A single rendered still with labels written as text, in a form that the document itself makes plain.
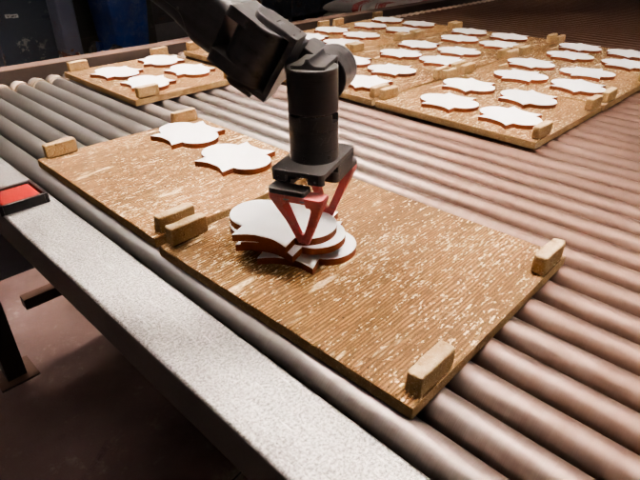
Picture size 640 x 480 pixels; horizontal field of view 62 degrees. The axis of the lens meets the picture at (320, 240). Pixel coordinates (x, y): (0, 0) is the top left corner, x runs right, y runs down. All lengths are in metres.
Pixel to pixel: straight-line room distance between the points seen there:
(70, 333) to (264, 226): 1.60
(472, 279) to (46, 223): 0.63
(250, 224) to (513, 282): 0.33
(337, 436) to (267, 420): 0.07
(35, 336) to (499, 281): 1.85
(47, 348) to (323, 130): 1.72
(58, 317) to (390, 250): 1.77
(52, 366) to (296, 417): 1.63
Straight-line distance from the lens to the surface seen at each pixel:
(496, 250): 0.75
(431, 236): 0.75
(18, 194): 1.00
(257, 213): 0.71
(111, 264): 0.77
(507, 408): 0.56
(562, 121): 1.30
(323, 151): 0.61
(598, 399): 0.59
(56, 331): 2.24
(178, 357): 0.60
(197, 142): 1.07
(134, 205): 0.87
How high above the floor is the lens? 1.31
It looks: 31 degrees down
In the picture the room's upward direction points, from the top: straight up
